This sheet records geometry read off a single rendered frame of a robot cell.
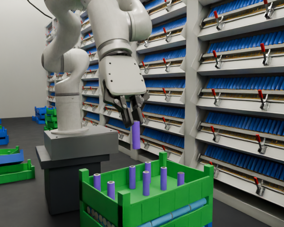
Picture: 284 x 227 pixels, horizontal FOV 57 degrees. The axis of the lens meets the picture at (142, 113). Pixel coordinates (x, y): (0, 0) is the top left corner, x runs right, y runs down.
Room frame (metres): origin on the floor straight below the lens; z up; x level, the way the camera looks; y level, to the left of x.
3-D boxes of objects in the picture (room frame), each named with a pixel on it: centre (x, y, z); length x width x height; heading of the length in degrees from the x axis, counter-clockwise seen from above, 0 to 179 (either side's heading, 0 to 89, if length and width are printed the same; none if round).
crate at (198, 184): (0.67, -0.02, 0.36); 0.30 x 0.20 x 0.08; 129
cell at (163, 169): (0.71, -0.06, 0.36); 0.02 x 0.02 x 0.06
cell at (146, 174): (0.68, -0.01, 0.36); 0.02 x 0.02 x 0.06
